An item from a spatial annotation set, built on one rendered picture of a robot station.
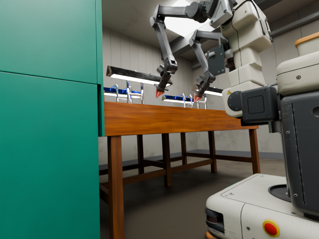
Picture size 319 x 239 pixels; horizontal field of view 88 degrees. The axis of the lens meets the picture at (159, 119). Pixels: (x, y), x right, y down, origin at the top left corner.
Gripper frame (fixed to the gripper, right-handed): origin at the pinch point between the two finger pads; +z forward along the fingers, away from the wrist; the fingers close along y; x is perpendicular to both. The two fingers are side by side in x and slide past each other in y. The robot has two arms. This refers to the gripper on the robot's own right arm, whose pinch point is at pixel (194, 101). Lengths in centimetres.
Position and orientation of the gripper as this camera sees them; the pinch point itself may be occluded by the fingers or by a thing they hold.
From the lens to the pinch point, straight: 155.2
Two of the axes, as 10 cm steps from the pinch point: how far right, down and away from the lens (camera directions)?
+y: -8.0, -0.1, -6.1
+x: 4.3, 7.0, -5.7
